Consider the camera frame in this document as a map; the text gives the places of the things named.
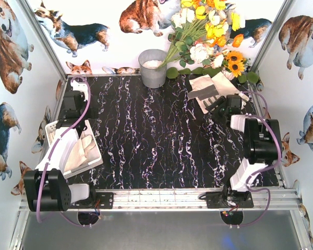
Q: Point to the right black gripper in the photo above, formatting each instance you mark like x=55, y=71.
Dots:
x=223, y=107

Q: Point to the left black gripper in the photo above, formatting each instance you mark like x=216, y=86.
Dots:
x=68, y=121

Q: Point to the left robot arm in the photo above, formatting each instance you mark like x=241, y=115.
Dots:
x=71, y=149

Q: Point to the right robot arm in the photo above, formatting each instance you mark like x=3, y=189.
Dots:
x=261, y=140

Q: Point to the white perforated storage basket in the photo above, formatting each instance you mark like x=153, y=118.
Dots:
x=70, y=173

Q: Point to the back right white work glove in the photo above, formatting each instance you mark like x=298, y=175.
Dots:
x=223, y=85

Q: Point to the back grey palm work glove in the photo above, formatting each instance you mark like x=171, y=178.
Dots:
x=202, y=89

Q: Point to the artificial flower bouquet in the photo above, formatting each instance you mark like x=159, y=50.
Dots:
x=209, y=33

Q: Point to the grey metal bucket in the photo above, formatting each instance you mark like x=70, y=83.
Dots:
x=153, y=71

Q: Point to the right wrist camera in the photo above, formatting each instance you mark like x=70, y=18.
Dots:
x=245, y=99

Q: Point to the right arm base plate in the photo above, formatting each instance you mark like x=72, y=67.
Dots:
x=237, y=199

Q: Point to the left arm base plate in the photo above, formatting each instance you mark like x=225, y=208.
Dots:
x=98, y=200

